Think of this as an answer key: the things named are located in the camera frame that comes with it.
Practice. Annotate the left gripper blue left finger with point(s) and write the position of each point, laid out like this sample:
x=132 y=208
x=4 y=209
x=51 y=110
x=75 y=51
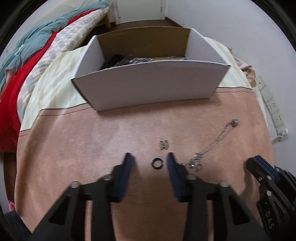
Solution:
x=66 y=218

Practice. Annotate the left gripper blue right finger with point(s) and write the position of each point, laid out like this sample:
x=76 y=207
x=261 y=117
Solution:
x=232 y=220

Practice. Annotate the silver charm jewelry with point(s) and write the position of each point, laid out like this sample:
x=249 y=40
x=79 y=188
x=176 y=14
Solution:
x=177 y=58

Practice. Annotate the white power strip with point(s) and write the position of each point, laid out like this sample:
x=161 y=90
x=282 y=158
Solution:
x=273 y=110

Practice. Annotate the pink and striped table cloth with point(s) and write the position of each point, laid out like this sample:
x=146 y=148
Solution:
x=63 y=139

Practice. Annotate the small silver earrings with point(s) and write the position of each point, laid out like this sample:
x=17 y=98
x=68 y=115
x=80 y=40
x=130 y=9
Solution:
x=163 y=145

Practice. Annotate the red bed sheet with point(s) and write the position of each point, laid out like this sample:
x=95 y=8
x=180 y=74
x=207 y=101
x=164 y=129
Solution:
x=10 y=124

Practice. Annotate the brown checkered cloth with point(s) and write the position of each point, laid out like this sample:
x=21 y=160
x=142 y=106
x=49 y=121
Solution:
x=248 y=71

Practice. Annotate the white cardboard box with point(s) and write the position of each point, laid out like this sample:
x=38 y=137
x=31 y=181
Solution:
x=150 y=77

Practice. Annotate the black fitness band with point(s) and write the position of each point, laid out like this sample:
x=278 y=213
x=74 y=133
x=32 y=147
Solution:
x=114 y=61

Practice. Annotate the teal blue blanket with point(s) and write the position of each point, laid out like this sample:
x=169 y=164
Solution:
x=37 y=37

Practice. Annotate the white door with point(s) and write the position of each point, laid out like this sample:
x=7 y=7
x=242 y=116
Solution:
x=140 y=10

